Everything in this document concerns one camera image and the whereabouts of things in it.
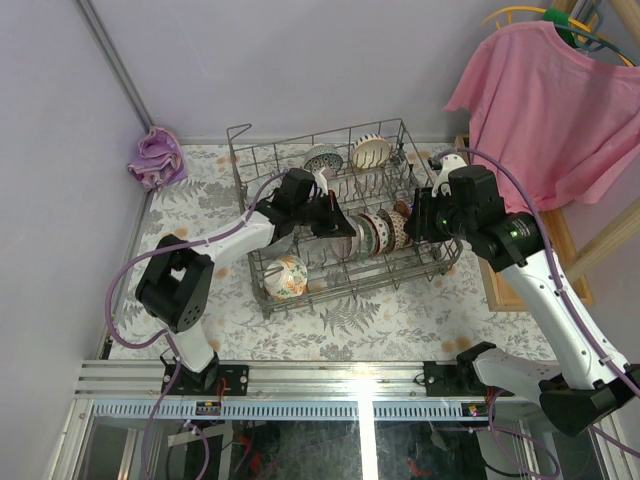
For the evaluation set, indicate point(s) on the aluminium frame rail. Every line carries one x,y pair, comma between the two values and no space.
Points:
268,380

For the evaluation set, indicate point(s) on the wooden tray frame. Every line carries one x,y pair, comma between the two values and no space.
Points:
502,298

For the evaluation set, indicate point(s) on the white bowl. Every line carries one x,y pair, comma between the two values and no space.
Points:
384,215

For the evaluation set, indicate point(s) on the corner aluminium post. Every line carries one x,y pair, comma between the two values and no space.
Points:
114,61

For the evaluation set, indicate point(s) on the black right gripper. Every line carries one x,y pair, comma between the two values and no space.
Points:
420,225

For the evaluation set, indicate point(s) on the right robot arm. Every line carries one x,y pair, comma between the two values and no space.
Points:
592,378

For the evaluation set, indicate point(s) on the floral table mat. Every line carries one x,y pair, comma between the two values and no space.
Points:
421,319

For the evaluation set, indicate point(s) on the yellow floral bowl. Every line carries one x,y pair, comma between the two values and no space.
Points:
286,277

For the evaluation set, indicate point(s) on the yellow clothes hanger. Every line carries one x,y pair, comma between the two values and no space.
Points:
594,19

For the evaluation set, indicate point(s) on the grey wire dish rack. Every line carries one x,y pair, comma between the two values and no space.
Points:
357,191

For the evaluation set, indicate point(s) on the grey dotted bowl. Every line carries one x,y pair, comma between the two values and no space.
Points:
280,247

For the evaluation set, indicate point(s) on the purple striped bowl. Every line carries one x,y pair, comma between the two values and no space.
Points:
343,247

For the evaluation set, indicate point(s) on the green diamond patterned bowl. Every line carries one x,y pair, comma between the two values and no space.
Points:
366,242

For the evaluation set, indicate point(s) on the pink t-shirt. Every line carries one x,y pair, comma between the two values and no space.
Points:
565,125

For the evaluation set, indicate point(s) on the cream bowl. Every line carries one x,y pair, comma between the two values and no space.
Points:
371,151

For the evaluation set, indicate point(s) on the pink scale patterned bowl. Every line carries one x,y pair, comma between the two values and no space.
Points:
375,232

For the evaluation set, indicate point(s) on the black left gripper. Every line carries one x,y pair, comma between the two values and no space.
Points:
324,214

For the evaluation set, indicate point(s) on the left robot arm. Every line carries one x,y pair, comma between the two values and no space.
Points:
176,282

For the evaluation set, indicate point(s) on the white wrist camera,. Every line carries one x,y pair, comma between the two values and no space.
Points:
444,166
322,177

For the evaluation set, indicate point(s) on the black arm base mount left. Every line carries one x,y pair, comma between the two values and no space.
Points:
219,380

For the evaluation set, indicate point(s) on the purple crumpled cloth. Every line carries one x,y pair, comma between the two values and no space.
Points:
159,162

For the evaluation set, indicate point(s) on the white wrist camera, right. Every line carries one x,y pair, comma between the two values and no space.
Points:
444,166

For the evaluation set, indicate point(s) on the brown lattice patterned bowl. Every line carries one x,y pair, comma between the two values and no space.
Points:
401,238

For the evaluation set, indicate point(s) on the red diamond patterned bowl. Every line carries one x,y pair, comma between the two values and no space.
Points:
403,208

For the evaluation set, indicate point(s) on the teal clothes hanger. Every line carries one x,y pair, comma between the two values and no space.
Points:
580,39

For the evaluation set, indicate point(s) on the white wrist camera, left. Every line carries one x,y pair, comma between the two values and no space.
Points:
322,177

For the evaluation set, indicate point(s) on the slotted cable duct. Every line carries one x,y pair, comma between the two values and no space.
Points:
425,409

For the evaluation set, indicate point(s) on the black patterned bowl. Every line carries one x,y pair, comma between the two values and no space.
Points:
323,156

